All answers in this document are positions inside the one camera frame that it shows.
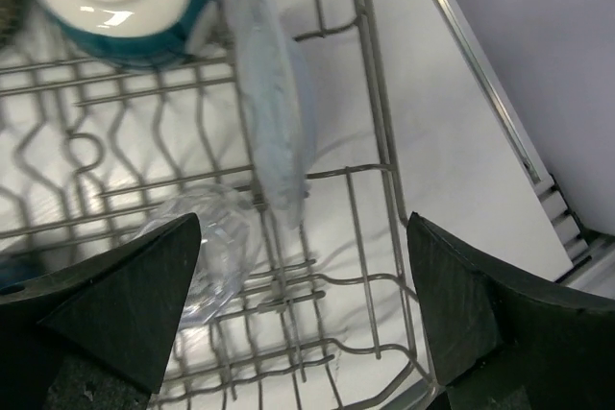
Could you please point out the grey wire dish rack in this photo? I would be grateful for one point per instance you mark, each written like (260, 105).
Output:
(329, 317)

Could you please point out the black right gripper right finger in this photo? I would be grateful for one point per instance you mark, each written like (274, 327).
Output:
(502, 338)

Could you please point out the light blue scalloped plate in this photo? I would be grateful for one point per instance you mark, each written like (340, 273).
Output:
(279, 100)

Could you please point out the clear faceted glass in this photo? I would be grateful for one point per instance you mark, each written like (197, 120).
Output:
(229, 247)

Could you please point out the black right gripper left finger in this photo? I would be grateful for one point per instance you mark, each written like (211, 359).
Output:
(98, 334)

